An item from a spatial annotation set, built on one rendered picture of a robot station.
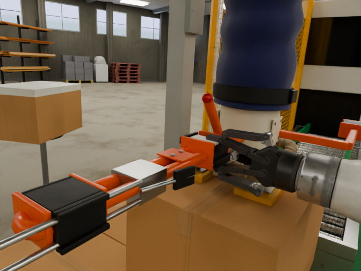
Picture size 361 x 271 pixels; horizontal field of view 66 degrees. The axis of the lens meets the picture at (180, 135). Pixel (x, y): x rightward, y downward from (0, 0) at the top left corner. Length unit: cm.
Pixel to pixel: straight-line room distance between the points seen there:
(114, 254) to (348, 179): 89
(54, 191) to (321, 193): 41
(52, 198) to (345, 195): 42
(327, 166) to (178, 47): 183
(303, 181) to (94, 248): 89
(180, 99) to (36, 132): 109
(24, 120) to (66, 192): 193
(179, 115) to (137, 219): 156
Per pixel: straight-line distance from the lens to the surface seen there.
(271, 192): 72
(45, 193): 38
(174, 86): 223
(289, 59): 77
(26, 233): 32
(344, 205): 52
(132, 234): 79
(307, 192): 53
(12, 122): 236
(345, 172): 52
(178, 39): 222
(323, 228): 154
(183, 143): 61
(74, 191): 37
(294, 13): 78
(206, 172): 78
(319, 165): 52
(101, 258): 115
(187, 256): 69
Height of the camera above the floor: 126
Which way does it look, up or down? 15 degrees down
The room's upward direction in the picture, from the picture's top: 3 degrees clockwise
